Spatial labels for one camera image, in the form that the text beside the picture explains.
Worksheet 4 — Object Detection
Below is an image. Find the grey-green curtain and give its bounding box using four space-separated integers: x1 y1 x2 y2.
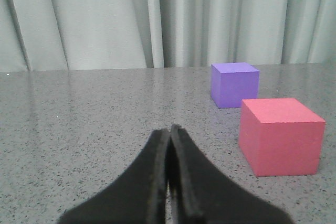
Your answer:
1 0 335 72

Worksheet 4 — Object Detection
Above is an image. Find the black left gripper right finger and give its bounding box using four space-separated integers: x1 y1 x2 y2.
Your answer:
169 124 293 223

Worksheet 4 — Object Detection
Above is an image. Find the red foam cube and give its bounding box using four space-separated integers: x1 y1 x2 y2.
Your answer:
238 98 326 177

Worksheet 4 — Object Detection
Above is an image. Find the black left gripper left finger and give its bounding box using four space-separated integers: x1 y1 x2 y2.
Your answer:
59 129 169 223

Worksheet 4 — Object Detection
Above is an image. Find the purple foam cube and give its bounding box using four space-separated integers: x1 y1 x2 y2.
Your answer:
211 62 260 109

